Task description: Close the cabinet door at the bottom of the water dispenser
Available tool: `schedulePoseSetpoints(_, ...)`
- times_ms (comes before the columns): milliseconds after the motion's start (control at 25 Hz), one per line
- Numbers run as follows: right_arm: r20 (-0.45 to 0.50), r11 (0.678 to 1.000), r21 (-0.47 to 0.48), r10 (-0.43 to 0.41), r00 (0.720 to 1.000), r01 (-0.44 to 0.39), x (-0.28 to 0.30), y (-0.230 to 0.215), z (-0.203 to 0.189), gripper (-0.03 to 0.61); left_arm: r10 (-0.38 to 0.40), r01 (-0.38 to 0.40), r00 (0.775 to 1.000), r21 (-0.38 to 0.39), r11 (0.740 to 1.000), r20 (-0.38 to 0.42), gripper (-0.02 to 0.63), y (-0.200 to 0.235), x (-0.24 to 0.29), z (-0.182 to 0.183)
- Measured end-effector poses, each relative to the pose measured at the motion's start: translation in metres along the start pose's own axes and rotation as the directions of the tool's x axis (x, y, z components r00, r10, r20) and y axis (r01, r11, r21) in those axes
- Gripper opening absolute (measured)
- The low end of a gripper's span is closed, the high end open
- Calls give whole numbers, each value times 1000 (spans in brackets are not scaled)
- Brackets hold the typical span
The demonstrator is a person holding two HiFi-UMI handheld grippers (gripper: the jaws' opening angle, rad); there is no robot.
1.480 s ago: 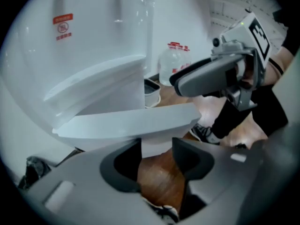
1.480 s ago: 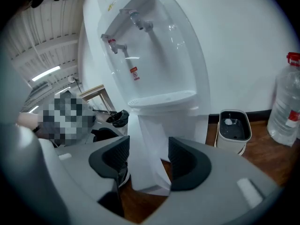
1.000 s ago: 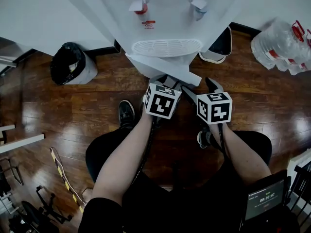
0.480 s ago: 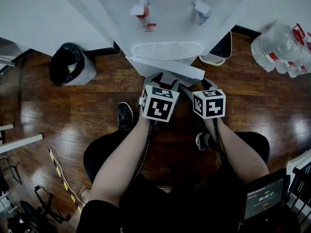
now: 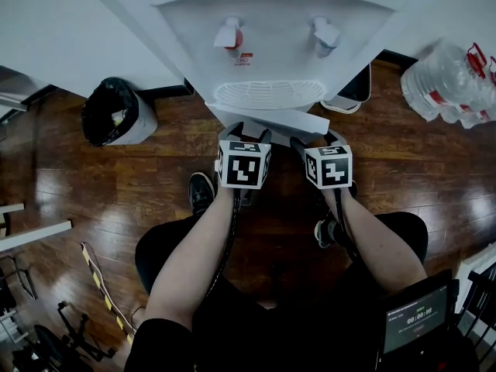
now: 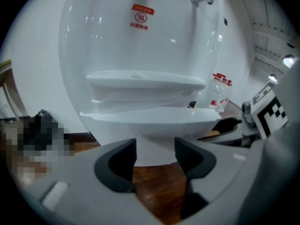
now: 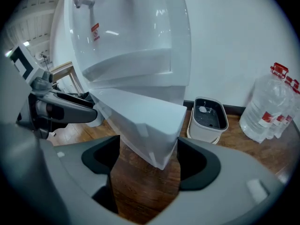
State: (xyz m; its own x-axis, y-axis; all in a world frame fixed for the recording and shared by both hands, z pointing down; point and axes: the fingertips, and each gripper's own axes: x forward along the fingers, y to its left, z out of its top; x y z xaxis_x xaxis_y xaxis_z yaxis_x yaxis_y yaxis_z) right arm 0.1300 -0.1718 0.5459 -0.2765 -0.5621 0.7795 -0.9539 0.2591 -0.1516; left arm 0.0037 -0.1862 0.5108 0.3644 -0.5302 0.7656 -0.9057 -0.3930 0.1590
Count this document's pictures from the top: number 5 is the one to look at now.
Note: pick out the red hot water tap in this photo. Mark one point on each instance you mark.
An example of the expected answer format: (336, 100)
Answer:
(229, 35)

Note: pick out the metal chair frame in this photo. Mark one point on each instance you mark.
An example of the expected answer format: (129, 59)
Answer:
(23, 281)

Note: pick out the white water dispenser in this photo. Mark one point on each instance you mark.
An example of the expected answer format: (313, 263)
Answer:
(271, 33)

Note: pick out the black office chair base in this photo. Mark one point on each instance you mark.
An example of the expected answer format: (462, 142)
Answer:
(73, 343)

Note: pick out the person's right forearm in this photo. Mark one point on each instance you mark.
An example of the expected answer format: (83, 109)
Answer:
(379, 246)

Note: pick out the black tablet with timer screen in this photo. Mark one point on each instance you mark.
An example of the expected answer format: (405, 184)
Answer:
(416, 318)

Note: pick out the person's black left shoe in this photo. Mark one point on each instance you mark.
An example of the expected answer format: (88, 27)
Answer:
(200, 194)

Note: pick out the person's black right shoe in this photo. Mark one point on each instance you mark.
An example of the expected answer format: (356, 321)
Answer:
(327, 233)

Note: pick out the blue cold water tap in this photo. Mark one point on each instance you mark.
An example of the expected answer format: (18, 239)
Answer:
(324, 35)

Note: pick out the person's black clothing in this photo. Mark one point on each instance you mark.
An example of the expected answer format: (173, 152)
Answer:
(271, 335)

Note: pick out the person's left forearm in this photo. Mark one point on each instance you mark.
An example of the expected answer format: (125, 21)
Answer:
(190, 254)

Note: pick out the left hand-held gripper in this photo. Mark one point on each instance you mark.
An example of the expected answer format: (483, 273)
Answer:
(243, 169)

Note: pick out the white drip tray grille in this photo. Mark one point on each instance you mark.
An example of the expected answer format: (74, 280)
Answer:
(269, 94)

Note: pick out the grey desk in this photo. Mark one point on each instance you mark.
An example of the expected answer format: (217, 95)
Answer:
(17, 91)

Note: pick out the black folding chair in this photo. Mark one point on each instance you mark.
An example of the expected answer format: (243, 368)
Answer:
(480, 304)

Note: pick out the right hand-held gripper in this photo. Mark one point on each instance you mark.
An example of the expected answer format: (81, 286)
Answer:
(329, 167)

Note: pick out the grey bin with black bag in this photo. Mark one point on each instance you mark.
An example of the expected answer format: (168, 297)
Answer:
(116, 111)

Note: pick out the person's black shoe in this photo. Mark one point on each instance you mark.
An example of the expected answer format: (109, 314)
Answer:
(200, 194)
(327, 233)

